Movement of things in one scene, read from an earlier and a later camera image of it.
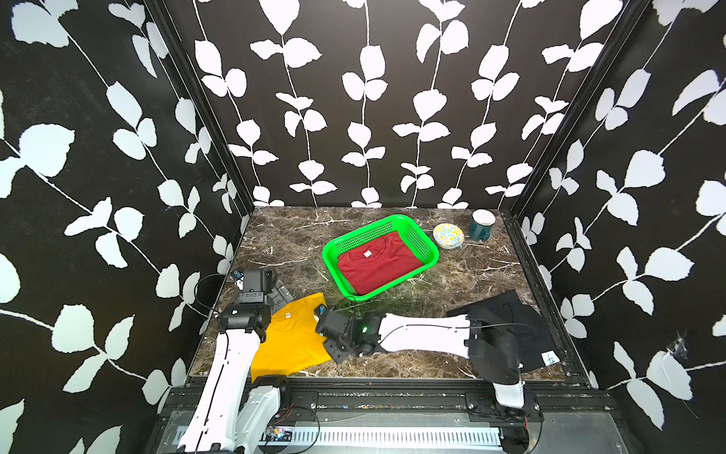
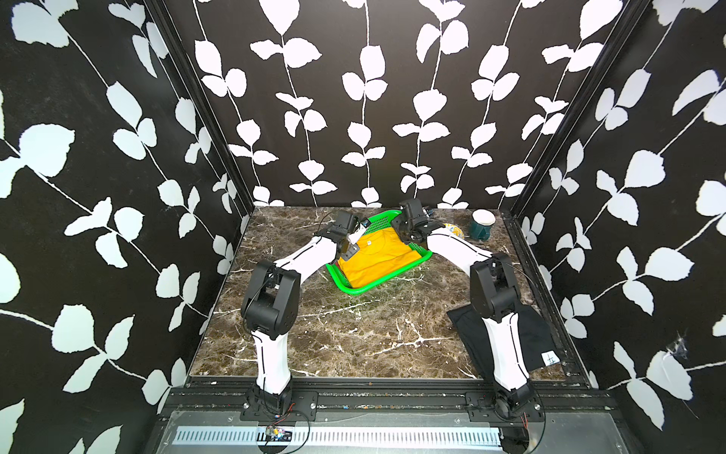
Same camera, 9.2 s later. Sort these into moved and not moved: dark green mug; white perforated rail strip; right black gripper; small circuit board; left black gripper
Moved: left black gripper; right black gripper
Not moved: white perforated rail strip; dark green mug; small circuit board
